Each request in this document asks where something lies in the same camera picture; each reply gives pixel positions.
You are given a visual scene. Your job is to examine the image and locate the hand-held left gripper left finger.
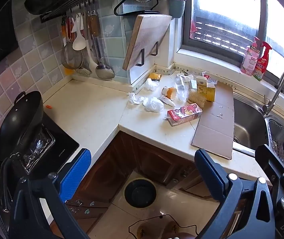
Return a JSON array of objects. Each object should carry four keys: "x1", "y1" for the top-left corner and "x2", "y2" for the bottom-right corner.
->
[{"x1": 8, "y1": 149, "x2": 92, "y2": 239}]

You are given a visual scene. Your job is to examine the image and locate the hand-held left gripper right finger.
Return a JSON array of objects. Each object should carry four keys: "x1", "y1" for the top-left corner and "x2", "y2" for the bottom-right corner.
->
[{"x1": 194, "y1": 149, "x2": 276, "y2": 239}]

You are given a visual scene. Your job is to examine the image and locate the round yellow-rimmed trash bin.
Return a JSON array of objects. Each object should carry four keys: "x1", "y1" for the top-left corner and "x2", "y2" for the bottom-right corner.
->
[{"x1": 124, "y1": 177, "x2": 157, "y2": 209}]

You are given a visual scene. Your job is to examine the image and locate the yellow carton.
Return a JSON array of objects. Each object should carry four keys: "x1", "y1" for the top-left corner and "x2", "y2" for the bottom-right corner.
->
[{"x1": 197, "y1": 80, "x2": 216, "y2": 102}]

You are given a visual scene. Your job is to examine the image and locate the clear plastic bottle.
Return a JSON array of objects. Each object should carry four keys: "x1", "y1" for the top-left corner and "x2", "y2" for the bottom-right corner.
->
[{"x1": 175, "y1": 76, "x2": 190, "y2": 102}]

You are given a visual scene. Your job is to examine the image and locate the orange and white paper cup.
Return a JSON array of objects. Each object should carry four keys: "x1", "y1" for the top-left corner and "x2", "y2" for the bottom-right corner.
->
[{"x1": 161, "y1": 86, "x2": 178, "y2": 100}]

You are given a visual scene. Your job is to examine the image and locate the white box with blue dots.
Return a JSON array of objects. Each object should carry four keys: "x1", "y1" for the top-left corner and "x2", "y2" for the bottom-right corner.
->
[{"x1": 189, "y1": 75, "x2": 207, "y2": 91}]

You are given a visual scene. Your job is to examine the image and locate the black induction cooktop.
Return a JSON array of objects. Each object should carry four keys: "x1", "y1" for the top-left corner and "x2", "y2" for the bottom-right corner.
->
[{"x1": 6, "y1": 112, "x2": 80, "y2": 176}]

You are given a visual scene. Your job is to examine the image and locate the clear glossy cover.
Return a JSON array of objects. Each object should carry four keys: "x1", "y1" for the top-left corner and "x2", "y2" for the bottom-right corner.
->
[{"x1": 10, "y1": 127, "x2": 56, "y2": 175}]

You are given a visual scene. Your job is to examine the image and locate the stainless steel sink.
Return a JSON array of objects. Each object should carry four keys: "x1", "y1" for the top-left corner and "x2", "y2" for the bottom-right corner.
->
[{"x1": 232, "y1": 92, "x2": 284, "y2": 174}]

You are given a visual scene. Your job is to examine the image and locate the brown cardboard sheet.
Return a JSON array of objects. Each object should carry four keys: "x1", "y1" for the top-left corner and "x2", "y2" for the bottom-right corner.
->
[{"x1": 191, "y1": 81, "x2": 235, "y2": 160}]

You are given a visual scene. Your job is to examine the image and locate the steel kitchen faucet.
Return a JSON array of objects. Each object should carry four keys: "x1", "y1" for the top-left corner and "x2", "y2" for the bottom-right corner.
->
[{"x1": 262, "y1": 66, "x2": 284, "y2": 116}]

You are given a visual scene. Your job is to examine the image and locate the yellow knitted slipper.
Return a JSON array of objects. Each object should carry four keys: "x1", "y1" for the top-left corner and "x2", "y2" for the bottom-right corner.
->
[
  {"x1": 164, "y1": 220, "x2": 183, "y2": 239},
  {"x1": 136, "y1": 222, "x2": 157, "y2": 239}
]

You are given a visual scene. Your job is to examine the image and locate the pink drink carton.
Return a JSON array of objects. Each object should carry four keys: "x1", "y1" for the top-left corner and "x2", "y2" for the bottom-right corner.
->
[{"x1": 167, "y1": 103, "x2": 203, "y2": 126}]

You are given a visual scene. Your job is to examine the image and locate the beige fibrous pad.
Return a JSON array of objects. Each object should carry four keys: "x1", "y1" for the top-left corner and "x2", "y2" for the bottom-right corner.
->
[{"x1": 187, "y1": 90, "x2": 207, "y2": 109}]

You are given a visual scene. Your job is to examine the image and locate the red spray bottle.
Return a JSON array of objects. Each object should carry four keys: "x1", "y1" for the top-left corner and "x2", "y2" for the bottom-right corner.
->
[{"x1": 254, "y1": 41, "x2": 272, "y2": 81}]

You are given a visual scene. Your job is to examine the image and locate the pink spray bottle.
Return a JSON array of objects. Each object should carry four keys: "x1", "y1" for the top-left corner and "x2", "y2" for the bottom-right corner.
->
[{"x1": 240, "y1": 37, "x2": 261, "y2": 76}]

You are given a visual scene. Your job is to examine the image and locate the steel slotted turner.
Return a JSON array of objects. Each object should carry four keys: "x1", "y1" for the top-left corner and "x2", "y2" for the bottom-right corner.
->
[{"x1": 76, "y1": 12, "x2": 93, "y2": 75}]

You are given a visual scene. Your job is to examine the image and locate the steel ladle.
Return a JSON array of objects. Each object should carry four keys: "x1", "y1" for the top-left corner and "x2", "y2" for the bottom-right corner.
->
[{"x1": 88, "y1": 10, "x2": 115, "y2": 79}]

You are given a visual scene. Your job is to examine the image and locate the metal mesh strainer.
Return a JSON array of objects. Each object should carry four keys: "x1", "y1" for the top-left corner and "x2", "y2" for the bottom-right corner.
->
[{"x1": 61, "y1": 17, "x2": 84, "y2": 70}]

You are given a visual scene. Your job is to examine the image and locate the white rice paddle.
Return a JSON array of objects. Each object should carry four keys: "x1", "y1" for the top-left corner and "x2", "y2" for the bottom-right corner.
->
[{"x1": 72, "y1": 14, "x2": 86, "y2": 51}]

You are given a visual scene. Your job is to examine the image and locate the dark framed window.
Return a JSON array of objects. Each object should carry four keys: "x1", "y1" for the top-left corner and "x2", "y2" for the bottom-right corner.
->
[{"x1": 181, "y1": 0, "x2": 284, "y2": 99}]

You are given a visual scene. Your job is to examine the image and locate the wooden cutting board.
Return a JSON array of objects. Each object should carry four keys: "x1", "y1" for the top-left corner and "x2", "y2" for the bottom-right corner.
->
[{"x1": 122, "y1": 14, "x2": 173, "y2": 71}]

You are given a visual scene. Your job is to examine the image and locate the grey utensil holder cup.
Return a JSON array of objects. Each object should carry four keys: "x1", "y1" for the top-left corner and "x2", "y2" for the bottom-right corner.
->
[{"x1": 169, "y1": 0, "x2": 186, "y2": 19}]

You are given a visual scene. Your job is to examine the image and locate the wire sink basket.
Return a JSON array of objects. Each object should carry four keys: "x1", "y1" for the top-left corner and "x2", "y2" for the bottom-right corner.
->
[{"x1": 268, "y1": 119, "x2": 284, "y2": 166}]

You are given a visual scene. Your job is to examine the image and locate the black wok with handles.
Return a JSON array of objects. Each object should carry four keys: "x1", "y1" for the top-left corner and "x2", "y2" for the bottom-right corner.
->
[{"x1": 0, "y1": 90, "x2": 44, "y2": 161}]

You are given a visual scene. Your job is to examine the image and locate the red handled utensil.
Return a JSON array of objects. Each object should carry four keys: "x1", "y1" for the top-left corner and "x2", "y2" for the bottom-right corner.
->
[{"x1": 61, "y1": 17, "x2": 75, "y2": 43}]

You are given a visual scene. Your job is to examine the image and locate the black wall rack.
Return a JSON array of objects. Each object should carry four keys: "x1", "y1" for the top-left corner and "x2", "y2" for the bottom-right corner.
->
[{"x1": 40, "y1": 0, "x2": 125, "y2": 23}]

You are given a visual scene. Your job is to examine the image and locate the black wire pot bracket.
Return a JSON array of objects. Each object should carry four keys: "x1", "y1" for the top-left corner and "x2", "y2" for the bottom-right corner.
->
[{"x1": 114, "y1": 0, "x2": 175, "y2": 17}]

